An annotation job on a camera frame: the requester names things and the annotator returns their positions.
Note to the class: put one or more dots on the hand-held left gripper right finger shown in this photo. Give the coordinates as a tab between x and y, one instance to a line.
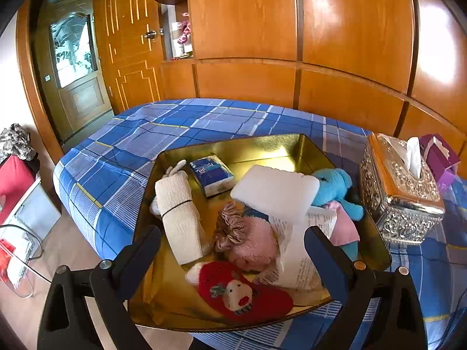
315	248

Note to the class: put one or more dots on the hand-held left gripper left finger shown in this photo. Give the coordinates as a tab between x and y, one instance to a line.
146	244

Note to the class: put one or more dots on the pink cloth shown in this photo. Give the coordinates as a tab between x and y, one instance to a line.
344	226

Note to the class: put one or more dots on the beige towel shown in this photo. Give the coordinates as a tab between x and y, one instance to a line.
178	222

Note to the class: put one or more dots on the pink fluffy towel roll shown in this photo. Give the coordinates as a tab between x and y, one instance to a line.
255	244

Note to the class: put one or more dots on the blue plush toy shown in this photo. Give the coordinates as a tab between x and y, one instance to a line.
332	186

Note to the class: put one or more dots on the white foam pad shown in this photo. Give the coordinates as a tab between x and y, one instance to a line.
273	189

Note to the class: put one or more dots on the red knitted sock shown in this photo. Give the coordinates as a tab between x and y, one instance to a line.
219	280

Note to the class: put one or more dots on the pink satin scrunchie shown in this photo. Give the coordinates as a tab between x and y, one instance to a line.
230	226

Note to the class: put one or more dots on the blue tissue pack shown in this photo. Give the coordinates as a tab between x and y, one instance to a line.
211	173

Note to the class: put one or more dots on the gold metal tray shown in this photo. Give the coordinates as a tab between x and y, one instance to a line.
270	149

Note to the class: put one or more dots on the ornate silver tissue box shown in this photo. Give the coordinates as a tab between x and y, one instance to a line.
401	207

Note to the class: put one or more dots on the white flat board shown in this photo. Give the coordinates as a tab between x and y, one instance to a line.
40	211

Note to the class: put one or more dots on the blue plaid bed sheet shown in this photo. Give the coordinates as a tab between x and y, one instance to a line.
164	124

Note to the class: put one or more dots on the white facial tissue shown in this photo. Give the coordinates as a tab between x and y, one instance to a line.
414	156

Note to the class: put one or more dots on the red bag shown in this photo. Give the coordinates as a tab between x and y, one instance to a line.
14	182

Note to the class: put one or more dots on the purple carton box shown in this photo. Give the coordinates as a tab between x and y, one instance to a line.
437	156

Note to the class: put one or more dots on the camouflage cloth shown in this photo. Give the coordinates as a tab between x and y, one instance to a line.
16	140

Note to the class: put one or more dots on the wooden panel door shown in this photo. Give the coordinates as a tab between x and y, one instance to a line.
127	62

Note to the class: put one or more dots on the glass pane door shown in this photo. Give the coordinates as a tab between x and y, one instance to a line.
73	51

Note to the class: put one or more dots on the pink artificial flowers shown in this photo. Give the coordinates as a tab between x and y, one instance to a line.
185	31

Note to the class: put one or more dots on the wooden wardrobe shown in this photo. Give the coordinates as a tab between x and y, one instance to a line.
255	14

